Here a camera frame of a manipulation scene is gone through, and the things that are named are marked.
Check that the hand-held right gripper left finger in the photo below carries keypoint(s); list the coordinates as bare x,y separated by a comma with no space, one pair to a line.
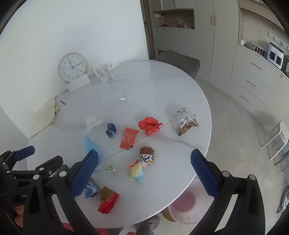
84,174

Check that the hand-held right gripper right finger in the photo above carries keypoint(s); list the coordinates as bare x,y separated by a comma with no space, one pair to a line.
204,174

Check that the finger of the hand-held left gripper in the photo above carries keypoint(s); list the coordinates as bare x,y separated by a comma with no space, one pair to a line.
23,152
50,165

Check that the blue and white wrapper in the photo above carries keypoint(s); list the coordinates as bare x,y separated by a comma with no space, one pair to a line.
91,191

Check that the green paper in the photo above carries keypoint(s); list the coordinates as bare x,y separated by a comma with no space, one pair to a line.
110,168

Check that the light blue face mask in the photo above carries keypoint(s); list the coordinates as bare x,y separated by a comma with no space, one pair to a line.
89,144

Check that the white round waste bin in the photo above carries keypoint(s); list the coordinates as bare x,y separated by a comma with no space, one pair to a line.
187,203

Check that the red and brown wrapper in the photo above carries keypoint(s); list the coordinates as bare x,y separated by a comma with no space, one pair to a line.
108,203

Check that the pink paper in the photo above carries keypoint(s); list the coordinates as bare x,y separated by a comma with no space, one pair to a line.
133,163

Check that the dark blue wrapper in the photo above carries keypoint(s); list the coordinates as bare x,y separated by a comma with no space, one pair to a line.
110,131

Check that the yellow cloth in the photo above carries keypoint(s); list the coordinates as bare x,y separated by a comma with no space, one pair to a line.
136,171

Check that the white tissue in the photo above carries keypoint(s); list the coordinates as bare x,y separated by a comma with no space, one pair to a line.
92,122

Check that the clear snack bag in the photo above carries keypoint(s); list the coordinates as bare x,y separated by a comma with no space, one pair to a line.
184,123

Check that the orange-red snack packet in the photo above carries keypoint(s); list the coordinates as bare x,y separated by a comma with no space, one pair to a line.
128,139

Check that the light blue paper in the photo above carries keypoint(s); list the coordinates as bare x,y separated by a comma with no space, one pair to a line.
140,178

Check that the brown chocolate wrapper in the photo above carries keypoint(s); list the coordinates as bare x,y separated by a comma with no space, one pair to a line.
146,156

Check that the red paper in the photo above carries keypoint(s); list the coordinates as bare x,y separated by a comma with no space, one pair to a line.
149,125

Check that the person's left hand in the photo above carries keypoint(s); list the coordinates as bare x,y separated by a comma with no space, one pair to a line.
19,211

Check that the open handwritten notebook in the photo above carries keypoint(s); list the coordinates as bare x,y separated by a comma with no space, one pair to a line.
43,116

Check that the yellow sticky notes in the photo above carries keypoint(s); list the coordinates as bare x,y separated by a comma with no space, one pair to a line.
56,109

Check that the brown box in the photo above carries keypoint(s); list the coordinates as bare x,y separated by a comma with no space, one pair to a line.
168,215

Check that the black pen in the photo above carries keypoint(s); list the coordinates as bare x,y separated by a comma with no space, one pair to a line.
63,102

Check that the grey fuzzy slipper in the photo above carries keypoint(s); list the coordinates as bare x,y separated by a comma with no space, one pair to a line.
148,224

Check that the grey floor appliance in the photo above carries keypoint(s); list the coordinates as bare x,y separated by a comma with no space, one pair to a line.
283,200

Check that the white stool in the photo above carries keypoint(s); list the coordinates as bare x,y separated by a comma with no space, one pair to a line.
280,135

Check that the white folded card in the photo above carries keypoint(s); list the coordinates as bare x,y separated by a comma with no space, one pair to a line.
78,84

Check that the clear glass mug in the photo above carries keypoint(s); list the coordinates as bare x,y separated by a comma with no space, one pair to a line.
102,74

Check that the beige drawer cabinet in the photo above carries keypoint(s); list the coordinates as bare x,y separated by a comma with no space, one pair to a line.
250,81

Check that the beige low door cabinet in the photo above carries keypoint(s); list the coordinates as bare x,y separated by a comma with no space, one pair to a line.
278,95

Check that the grey upholstered chair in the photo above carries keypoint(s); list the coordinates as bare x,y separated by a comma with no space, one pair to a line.
178,59

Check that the beige tall double-door cabinet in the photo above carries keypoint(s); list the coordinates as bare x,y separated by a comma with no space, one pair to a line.
221,45

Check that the silver countertop oven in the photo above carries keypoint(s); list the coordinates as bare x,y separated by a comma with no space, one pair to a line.
287,67

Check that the white spice rack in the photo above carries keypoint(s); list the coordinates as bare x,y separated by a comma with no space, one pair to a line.
259,49

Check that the beige cabinet with open niche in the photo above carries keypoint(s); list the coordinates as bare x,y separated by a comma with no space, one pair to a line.
173,40

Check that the white toaster oven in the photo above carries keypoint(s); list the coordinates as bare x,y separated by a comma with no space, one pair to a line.
275,56

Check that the clear plastic bag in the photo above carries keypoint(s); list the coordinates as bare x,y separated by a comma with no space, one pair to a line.
184,23

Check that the round gold-rimmed wall clock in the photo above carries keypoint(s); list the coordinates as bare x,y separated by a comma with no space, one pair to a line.
72,67

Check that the dark door frame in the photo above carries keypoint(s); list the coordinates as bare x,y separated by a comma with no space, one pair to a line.
150,34

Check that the white wall rail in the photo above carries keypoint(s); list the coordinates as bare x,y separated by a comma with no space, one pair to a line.
278,40

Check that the white wall socket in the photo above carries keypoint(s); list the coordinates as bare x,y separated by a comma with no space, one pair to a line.
159,15

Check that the beige upper wall cabinet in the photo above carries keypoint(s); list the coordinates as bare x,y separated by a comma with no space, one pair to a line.
259,9

